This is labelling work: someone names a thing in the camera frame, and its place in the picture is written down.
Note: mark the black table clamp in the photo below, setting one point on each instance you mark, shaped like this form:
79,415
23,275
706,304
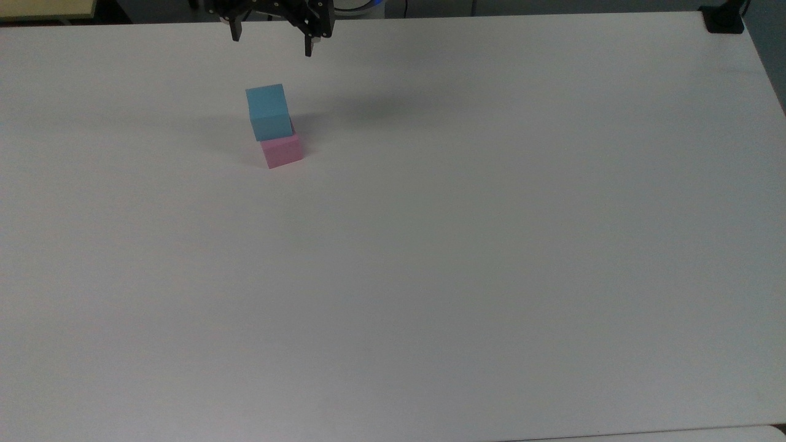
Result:
723,18

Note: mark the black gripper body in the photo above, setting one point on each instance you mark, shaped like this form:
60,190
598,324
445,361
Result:
273,7

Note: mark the pink cube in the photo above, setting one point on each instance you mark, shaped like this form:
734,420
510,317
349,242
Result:
282,151

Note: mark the blue cube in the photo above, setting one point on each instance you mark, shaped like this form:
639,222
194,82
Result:
268,112

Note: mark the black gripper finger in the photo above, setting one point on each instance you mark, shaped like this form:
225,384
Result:
309,45
236,29

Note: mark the yellow wooden board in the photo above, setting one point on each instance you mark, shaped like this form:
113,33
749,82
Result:
43,8

